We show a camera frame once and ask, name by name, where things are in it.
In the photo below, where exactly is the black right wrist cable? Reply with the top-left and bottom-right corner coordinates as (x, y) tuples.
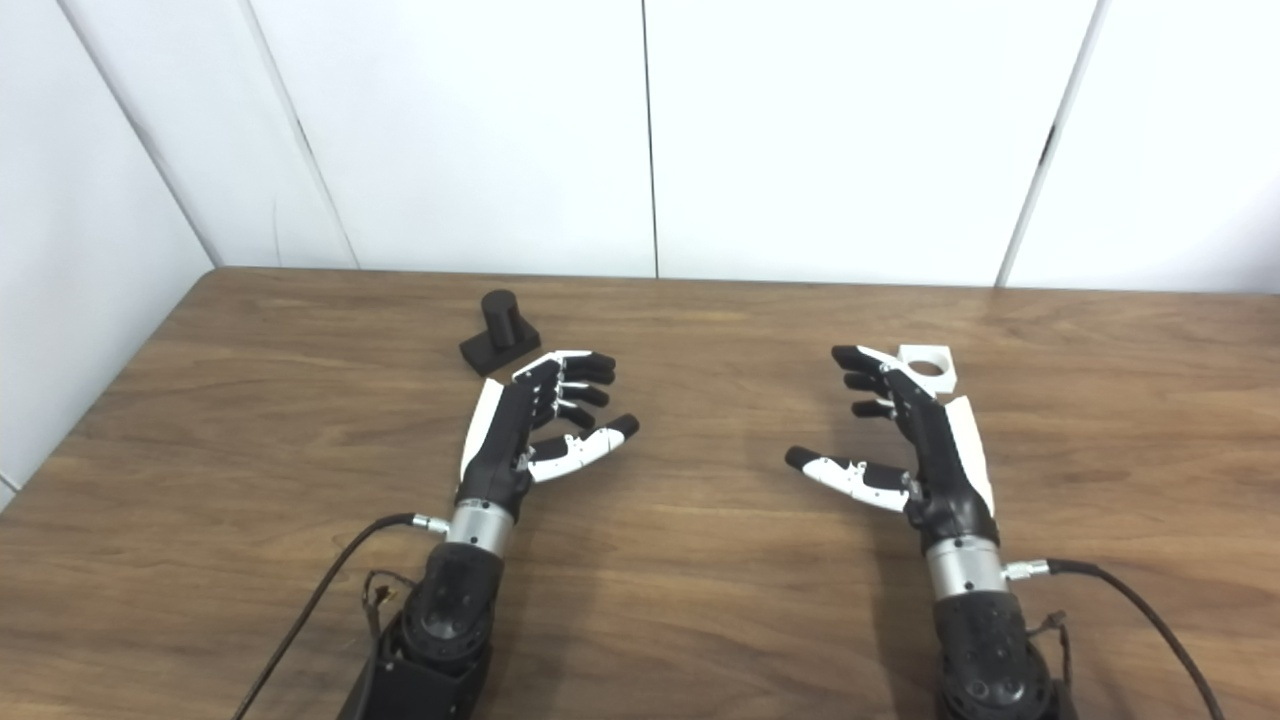
(1003, 558), (1226, 720)

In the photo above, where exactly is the white square piece with hole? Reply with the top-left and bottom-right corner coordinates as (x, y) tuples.
(897, 343), (959, 398)

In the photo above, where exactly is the thin right wrist wire bundle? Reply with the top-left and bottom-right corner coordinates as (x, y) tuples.
(1030, 610), (1071, 691)

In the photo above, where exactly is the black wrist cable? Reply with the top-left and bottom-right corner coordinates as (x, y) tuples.
(232, 512), (451, 720)
(1003, 558), (1226, 720)

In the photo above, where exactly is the black peg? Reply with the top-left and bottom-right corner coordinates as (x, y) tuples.
(459, 290), (542, 378)

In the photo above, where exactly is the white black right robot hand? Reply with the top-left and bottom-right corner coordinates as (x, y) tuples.
(784, 344), (999, 549)

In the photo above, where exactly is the thin wrist wire bundle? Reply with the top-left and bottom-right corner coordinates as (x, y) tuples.
(362, 570), (406, 641)
(1030, 610), (1071, 691)

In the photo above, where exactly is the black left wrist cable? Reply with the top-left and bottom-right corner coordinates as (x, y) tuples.
(232, 512), (451, 720)

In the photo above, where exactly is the thin left wrist wire bundle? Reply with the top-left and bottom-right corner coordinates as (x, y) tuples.
(362, 570), (406, 641)

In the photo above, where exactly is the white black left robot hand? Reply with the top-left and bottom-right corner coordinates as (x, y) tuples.
(458, 349), (641, 523)

